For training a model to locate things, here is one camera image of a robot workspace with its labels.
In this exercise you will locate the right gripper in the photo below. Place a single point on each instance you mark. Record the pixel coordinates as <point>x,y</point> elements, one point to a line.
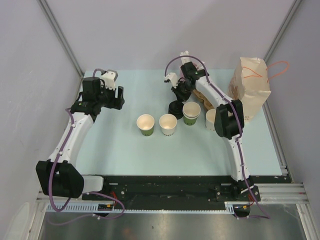
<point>181,97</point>

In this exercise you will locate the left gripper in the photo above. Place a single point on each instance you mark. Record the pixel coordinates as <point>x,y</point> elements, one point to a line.
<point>115,103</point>

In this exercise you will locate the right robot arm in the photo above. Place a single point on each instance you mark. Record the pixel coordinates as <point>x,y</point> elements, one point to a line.
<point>228,122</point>

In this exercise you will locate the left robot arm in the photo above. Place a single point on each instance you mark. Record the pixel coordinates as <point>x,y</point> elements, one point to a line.
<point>58,175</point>

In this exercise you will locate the brown paper takeout bag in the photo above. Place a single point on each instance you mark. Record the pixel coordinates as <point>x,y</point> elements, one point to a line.
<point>250,84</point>

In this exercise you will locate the stack of black lids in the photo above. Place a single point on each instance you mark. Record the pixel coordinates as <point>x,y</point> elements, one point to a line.
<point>176,108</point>

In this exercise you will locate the brown cardboard cup carrier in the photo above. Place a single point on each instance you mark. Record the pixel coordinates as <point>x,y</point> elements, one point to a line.
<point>207,105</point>

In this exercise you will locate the white wrapped straws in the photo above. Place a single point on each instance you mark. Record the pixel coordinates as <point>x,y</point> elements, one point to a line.
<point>185,57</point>

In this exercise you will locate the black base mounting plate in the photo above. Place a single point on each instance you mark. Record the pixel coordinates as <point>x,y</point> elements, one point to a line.
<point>213,187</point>

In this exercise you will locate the white cable duct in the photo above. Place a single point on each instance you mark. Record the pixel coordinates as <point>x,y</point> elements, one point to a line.
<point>203,207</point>

